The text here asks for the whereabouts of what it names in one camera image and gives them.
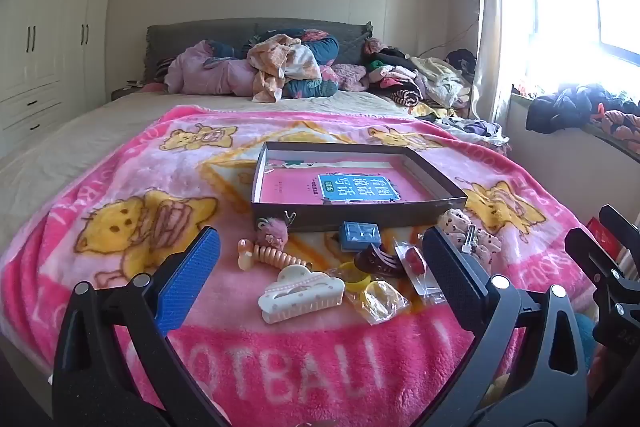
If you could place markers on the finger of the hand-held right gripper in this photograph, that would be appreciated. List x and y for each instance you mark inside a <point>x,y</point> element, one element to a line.
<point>620,222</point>
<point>592,257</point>

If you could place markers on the brown cardboard box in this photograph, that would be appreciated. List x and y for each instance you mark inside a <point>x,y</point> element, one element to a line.
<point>350,218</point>

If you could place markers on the white hair claw clip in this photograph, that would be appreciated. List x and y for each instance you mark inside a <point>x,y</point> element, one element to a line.
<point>300,292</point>

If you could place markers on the brown hair clip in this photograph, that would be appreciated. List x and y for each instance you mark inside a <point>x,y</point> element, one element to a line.
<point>375,262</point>

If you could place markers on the cream curtain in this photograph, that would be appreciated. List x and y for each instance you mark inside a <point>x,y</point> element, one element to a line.
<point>492,7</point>

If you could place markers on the bed with beige sheet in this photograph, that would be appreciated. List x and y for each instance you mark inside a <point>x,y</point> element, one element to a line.
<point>75,132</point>

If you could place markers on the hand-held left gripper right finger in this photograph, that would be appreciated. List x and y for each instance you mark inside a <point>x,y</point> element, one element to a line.
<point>450,277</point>

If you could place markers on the pile of clothes on bed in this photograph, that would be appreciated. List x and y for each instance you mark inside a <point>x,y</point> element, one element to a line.
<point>200,32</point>

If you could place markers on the pile of folded clothes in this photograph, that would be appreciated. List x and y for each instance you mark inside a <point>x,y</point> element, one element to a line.
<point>415,72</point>

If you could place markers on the purple white clothes heap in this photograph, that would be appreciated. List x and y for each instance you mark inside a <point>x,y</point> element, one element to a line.
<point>475,129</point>

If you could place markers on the blue square hair clip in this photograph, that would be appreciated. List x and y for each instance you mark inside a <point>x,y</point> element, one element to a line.
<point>360,237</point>

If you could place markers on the red bead packet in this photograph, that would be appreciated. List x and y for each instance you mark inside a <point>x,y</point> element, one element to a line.
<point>412,259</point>

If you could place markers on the red box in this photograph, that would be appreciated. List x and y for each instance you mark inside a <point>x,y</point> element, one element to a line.
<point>596,228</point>

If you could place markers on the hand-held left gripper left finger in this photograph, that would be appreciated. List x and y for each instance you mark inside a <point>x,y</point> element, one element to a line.
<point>192,277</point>

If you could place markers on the orange white plaid cloth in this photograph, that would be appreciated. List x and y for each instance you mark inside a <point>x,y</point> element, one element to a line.
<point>280,57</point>

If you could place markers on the pink printed blanket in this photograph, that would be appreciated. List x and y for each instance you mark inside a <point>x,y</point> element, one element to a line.
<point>350,357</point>

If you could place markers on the pink book blue label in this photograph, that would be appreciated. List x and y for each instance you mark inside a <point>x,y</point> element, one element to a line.
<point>290,187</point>

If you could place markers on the dark clothes on windowsill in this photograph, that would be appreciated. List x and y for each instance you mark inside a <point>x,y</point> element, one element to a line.
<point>565,107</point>

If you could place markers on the white wardrobe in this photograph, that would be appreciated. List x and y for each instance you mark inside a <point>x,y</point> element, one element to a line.
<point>50,32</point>

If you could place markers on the pink quilt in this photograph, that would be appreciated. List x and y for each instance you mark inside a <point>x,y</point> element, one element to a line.
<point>200,72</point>

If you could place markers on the pink fuzzy cloth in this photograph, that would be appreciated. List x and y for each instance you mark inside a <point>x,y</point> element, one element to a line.
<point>350,77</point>

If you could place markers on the dark blue floral quilt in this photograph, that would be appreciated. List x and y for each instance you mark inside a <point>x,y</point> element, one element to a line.
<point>320,49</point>

